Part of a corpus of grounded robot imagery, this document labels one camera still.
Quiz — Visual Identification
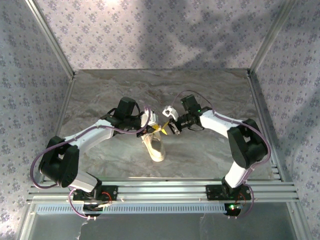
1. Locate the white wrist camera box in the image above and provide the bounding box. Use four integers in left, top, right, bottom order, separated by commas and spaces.
161, 105, 180, 121
140, 109, 160, 129

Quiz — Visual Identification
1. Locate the white sneaker shoe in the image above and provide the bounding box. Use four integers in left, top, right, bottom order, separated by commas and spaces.
141, 131, 167, 163

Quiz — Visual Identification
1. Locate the thin red wire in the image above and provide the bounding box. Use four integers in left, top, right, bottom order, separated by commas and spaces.
100, 191, 114, 204
235, 193, 248, 207

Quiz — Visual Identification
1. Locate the white torn tape strip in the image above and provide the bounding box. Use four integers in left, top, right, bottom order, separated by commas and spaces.
76, 219, 89, 240

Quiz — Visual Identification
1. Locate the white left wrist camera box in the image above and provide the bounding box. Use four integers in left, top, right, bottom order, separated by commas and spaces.
140, 109, 160, 129

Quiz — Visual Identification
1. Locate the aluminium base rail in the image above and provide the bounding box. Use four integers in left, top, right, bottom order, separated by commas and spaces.
26, 177, 300, 205

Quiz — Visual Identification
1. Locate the white slotted cable duct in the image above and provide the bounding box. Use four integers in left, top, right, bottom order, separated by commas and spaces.
36, 203, 228, 216

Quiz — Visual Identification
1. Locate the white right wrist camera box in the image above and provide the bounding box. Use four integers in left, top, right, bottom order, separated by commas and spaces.
161, 105, 180, 121

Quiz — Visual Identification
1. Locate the aluminium frame post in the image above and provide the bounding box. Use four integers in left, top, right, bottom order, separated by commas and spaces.
24, 0, 76, 79
248, 0, 300, 76

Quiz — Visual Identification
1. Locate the aluminium side rail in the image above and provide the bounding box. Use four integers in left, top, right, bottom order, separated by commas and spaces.
37, 74, 77, 182
247, 69, 287, 182

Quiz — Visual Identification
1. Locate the black round controller board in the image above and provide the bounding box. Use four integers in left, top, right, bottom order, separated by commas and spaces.
224, 202, 244, 217
82, 202, 105, 217

